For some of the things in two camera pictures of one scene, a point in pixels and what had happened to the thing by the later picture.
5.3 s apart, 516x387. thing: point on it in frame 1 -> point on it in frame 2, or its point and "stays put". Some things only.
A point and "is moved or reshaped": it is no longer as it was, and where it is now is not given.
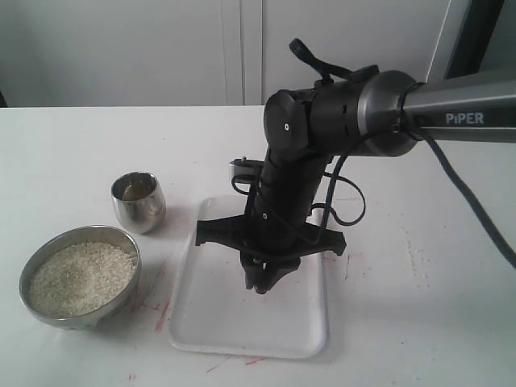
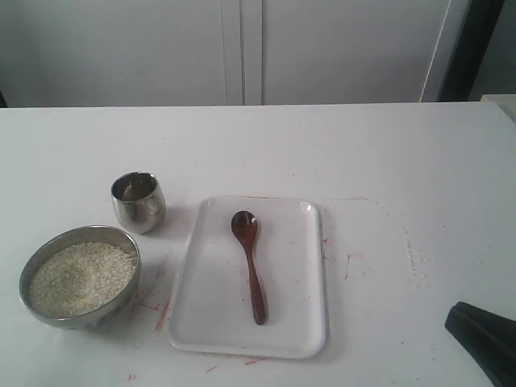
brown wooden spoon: [261, 287] is moved or reshaped
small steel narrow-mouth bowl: [139, 201] stays put
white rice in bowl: [81, 278] stays put
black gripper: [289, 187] -> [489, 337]
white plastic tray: [213, 311] stays put
